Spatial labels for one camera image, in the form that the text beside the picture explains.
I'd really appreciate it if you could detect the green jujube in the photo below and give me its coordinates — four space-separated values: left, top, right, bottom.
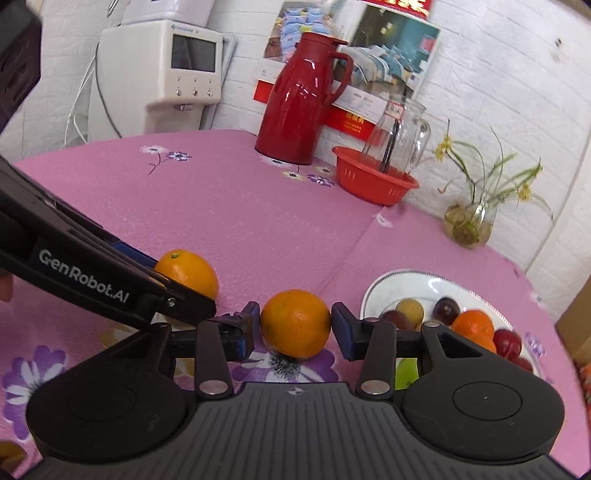
394 357 421 391

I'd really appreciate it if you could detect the glass vase with plant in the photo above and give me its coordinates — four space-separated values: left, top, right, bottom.
431 119 555 250

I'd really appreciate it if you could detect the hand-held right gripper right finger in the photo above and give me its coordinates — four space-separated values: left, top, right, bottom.
331 302 497 398

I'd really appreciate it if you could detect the smooth orange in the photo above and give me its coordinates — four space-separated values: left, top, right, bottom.
154 249 220 301
260 289 333 360

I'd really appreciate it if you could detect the small dark plum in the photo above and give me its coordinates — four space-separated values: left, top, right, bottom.
379 310 409 330
431 296 461 326

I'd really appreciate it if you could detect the wall calendar poster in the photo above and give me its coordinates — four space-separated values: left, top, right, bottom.
253 0 441 134

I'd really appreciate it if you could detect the glass pitcher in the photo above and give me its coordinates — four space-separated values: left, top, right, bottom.
360 98 431 174

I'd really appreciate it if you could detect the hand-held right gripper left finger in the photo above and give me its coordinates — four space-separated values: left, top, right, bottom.
129 301 262 400

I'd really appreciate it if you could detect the cardboard box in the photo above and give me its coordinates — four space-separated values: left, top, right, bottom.
554 295 591 370

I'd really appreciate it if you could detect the white water dispenser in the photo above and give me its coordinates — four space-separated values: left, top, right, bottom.
88 21 237 139

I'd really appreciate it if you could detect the small brown kiwi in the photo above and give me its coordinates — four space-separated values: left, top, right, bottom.
394 298 426 324

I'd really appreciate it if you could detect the dark brown object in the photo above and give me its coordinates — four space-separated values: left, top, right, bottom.
0 0 43 132

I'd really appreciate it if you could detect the pink floral tablecloth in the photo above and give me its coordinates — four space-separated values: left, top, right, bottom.
0 129 591 480

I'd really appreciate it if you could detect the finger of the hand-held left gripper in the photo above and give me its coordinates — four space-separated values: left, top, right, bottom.
113 242 160 271
150 272 218 326

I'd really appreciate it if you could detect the black straw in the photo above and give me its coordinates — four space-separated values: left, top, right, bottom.
379 88 408 174

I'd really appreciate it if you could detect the white wall water purifier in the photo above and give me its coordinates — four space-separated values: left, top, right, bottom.
122 0 218 26

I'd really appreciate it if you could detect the red plastic basket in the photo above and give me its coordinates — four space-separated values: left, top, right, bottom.
331 146 421 206

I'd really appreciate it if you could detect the orange mandarin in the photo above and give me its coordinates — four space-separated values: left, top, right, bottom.
451 309 496 354

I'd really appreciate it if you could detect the white plate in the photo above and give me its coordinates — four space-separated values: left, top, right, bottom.
359 270 546 384

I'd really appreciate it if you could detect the red thermos jug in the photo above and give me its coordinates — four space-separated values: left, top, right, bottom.
255 31 354 166

